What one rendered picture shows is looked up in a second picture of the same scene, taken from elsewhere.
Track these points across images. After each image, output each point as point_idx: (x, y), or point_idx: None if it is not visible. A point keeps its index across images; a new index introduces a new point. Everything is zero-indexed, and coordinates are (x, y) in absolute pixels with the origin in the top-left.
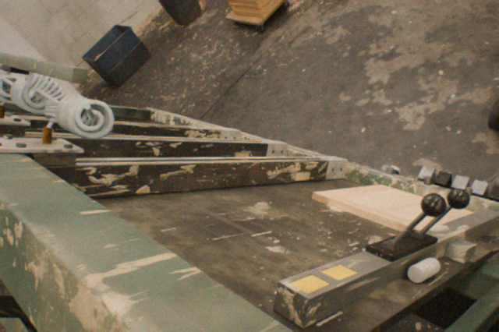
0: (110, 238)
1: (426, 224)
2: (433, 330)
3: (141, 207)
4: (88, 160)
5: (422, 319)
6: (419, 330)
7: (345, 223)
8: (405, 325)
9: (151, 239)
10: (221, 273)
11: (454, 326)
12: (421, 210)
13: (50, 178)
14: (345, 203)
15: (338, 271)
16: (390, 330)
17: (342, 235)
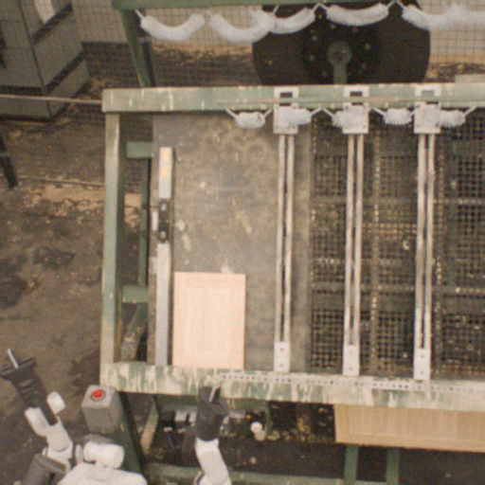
0: (185, 100)
1: (178, 288)
2: (240, 461)
3: (264, 160)
4: (289, 143)
5: (250, 466)
6: (251, 458)
7: (207, 250)
8: (264, 457)
9: (180, 109)
10: (197, 150)
11: (145, 220)
12: (193, 323)
13: (236, 105)
14: (221, 274)
15: (165, 171)
16: (275, 449)
17: (198, 230)
